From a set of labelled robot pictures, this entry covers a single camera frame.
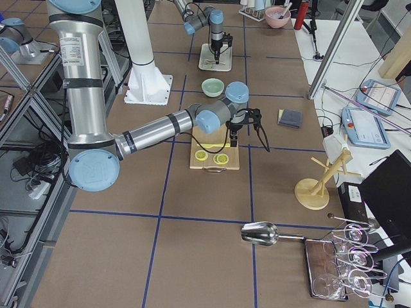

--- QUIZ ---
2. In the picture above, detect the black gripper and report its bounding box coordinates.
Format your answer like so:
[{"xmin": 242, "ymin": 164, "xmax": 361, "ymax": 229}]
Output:
[
  {"xmin": 226, "ymin": 119, "xmax": 246, "ymax": 148},
  {"xmin": 210, "ymin": 38, "xmax": 223, "ymax": 64}
]

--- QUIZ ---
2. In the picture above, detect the white ceramic spoon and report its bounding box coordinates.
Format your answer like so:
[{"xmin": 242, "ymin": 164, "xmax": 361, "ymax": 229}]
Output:
[{"xmin": 203, "ymin": 59, "xmax": 227, "ymax": 66}]

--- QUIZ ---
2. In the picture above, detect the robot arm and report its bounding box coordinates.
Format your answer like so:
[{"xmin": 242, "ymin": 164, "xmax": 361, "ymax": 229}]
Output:
[
  {"xmin": 47, "ymin": 1, "xmax": 249, "ymax": 192},
  {"xmin": 172, "ymin": 0, "xmax": 225, "ymax": 64}
]

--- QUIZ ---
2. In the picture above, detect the light green bowl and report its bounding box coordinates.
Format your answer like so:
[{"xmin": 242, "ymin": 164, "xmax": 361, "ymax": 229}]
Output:
[{"xmin": 201, "ymin": 78, "xmax": 225, "ymax": 98}]

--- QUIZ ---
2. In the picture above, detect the pink ice bowl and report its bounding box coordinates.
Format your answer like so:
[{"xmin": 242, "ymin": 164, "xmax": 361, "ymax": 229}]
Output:
[{"xmin": 265, "ymin": 6, "xmax": 291, "ymax": 29}]

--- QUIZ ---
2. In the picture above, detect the white bear print tray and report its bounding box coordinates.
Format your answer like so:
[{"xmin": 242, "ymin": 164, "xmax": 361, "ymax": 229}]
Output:
[{"xmin": 198, "ymin": 43, "xmax": 232, "ymax": 72}]

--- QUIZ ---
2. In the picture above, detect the upper lemon slice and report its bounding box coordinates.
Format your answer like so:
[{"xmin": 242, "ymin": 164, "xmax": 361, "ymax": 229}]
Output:
[{"xmin": 213, "ymin": 153, "xmax": 229, "ymax": 165}]

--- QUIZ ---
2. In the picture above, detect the lemon slice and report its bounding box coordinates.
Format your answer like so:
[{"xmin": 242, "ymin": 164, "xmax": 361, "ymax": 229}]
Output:
[
  {"xmin": 213, "ymin": 153, "xmax": 229, "ymax": 165},
  {"xmin": 194, "ymin": 150, "xmax": 209, "ymax": 161}
]

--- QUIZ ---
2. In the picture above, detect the bamboo cutting board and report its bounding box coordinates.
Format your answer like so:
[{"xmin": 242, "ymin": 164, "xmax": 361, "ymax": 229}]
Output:
[{"xmin": 189, "ymin": 124, "xmax": 240, "ymax": 170}]

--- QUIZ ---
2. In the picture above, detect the yellow plastic knife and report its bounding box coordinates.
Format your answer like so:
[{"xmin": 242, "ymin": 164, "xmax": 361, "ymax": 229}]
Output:
[{"xmin": 197, "ymin": 143, "xmax": 231, "ymax": 149}]

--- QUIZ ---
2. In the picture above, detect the lower lemon slice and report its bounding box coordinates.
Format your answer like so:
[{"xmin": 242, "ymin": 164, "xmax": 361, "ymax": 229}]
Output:
[{"xmin": 194, "ymin": 150, "xmax": 209, "ymax": 161}]

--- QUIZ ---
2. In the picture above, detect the grey folded cloth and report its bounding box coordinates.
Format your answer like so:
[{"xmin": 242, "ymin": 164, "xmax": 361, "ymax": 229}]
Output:
[{"xmin": 277, "ymin": 109, "xmax": 303, "ymax": 128}]

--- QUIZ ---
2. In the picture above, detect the wooden mug tree stand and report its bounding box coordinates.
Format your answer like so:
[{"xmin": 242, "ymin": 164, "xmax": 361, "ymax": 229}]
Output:
[{"xmin": 294, "ymin": 147, "xmax": 361, "ymax": 210}]

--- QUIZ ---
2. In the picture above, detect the red bottle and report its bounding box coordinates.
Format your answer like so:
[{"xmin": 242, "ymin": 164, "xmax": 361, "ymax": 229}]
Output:
[{"xmin": 293, "ymin": 0, "xmax": 310, "ymax": 30}]

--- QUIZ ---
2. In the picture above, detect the metal ice scoop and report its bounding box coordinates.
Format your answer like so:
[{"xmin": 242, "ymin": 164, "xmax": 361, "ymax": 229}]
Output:
[{"xmin": 241, "ymin": 221, "xmax": 304, "ymax": 246}]

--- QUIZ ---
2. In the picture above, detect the black tripod stick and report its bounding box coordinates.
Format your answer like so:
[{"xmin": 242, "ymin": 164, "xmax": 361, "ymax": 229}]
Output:
[{"xmin": 303, "ymin": 0, "xmax": 324, "ymax": 60}]

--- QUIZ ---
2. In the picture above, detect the reacher grabber stick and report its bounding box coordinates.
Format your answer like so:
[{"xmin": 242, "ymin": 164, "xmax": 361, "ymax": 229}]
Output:
[{"xmin": 323, "ymin": 85, "xmax": 410, "ymax": 137}]

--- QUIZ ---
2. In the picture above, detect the near blue teach pendant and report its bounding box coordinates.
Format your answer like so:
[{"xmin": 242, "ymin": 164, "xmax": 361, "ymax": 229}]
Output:
[{"xmin": 341, "ymin": 107, "xmax": 391, "ymax": 149}]

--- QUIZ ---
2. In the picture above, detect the blue teach pendant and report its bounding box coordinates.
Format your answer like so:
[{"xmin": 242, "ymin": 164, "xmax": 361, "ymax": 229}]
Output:
[
  {"xmin": 356, "ymin": 79, "xmax": 401, "ymax": 116},
  {"xmin": 341, "ymin": 107, "xmax": 391, "ymax": 149}
]

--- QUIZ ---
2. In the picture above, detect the far blue teach pendant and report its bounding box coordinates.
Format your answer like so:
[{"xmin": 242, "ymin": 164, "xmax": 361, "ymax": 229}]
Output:
[{"xmin": 356, "ymin": 79, "xmax": 401, "ymax": 116}]

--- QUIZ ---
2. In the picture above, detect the wine glass far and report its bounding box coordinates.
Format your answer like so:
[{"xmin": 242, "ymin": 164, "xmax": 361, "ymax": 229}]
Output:
[{"xmin": 331, "ymin": 223, "xmax": 369, "ymax": 252}]

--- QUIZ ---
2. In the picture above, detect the wine glass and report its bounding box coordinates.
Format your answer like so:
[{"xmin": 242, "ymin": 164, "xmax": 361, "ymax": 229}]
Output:
[
  {"xmin": 331, "ymin": 223, "xmax": 369, "ymax": 252},
  {"xmin": 335, "ymin": 246, "xmax": 374, "ymax": 275},
  {"xmin": 311, "ymin": 269, "xmax": 372, "ymax": 301}
]

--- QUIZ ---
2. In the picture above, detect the black monitor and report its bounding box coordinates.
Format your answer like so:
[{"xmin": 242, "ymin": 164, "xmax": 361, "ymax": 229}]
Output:
[{"xmin": 360, "ymin": 150, "xmax": 410, "ymax": 243}]

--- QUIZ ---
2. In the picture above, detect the dark wooden glass tray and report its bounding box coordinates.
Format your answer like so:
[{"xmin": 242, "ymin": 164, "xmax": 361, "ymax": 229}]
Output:
[{"xmin": 304, "ymin": 239, "xmax": 340, "ymax": 300}]

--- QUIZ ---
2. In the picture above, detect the wine glass middle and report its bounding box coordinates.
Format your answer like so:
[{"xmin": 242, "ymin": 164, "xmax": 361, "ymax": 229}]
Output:
[{"xmin": 335, "ymin": 246, "xmax": 374, "ymax": 275}]

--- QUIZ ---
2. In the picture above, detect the wine glass near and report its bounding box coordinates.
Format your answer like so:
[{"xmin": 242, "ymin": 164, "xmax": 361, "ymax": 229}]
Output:
[{"xmin": 311, "ymin": 269, "xmax": 372, "ymax": 301}]

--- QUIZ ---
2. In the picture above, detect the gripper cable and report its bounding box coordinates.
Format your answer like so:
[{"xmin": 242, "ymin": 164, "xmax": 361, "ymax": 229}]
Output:
[
  {"xmin": 189, "ymin": 108, "xmax": 271, "ymax": 153},
  {"xmin": 184, "ymin": 2, "xmax": 234, "ymax": 54}
]

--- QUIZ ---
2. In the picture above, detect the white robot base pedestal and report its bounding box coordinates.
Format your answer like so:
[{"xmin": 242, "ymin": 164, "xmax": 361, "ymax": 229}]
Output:
[{"xmin": 116, "ymin": 1, "xmax": 173, "ymax": 105}]

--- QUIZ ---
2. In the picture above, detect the aluminium frame post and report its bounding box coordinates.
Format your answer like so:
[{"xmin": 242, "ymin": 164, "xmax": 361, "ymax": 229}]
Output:
[{"xmin": 308, "ymin": 0, "xmax": 364, "ymax": 99}]

